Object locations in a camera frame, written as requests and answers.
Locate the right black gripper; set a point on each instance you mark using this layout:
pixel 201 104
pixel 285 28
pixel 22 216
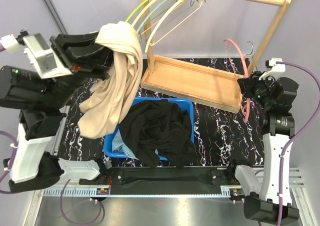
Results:
pixel 247 85

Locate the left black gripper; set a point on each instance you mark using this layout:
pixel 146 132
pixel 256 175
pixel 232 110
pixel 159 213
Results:
pixel 95 57

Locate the beige trousers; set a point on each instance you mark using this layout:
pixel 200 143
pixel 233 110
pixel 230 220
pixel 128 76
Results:
pixel 113 97

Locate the mint green hanger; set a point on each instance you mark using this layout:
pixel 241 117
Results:
pixel 152 11

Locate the cream plastic hanger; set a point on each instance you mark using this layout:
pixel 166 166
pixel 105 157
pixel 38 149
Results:
pixel 167 18

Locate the black trousers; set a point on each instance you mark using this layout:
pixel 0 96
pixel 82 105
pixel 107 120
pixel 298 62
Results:
pixel 178 147
pixel 147 128

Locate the light blue trousers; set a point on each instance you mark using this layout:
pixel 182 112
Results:
pixel 118 146

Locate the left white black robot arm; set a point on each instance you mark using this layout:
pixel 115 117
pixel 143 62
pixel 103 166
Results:
pixel 39 102

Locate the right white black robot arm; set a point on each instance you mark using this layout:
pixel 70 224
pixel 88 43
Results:
pixel 272 148

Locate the wooden clothes rack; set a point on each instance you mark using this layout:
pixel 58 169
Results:
pixel 204 85

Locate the blue plastic bin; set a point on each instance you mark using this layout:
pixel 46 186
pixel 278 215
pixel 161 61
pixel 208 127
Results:
pixel 108 147

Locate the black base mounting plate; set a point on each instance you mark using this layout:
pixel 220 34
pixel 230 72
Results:
pixel 164 181

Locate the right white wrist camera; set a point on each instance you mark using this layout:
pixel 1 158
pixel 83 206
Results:
pixel 275 68

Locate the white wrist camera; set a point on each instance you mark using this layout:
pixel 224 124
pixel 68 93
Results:
pixel 43 57
pixel 275 68

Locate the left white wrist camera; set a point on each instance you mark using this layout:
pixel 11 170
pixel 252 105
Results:
pixel 43 57

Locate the aluminium rail frame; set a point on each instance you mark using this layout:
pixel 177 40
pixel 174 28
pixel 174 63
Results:
pixel 233 194

